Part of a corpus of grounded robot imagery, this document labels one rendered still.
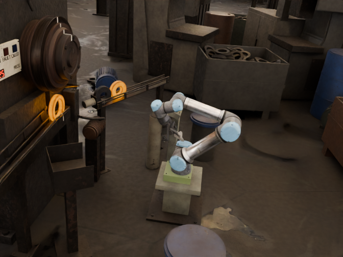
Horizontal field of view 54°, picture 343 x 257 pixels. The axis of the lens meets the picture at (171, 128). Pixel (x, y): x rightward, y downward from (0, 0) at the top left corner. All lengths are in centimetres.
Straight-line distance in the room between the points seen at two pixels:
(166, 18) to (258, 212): 292
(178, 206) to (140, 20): 304
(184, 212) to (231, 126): 85
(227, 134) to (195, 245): 68
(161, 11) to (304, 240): 333
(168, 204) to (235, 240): 54
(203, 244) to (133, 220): 85
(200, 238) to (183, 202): 72
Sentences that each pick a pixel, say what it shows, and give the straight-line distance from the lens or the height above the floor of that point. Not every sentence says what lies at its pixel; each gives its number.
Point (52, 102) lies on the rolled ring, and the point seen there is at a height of 82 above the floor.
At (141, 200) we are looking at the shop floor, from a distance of 274.
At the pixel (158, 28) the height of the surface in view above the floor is 87.
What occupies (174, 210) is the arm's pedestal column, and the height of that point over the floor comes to 5.
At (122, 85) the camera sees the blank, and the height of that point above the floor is 76.
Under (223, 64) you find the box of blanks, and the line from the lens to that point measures 408.
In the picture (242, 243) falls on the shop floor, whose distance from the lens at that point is 255.
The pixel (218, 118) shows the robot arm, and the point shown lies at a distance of 222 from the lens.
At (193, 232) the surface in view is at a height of 43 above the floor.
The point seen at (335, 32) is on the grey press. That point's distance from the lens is 538.
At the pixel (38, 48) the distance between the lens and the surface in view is 209.
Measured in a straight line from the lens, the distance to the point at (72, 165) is 205.
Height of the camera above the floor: 172
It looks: 26 degrees down
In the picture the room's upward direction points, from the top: 6 degrees clockwise
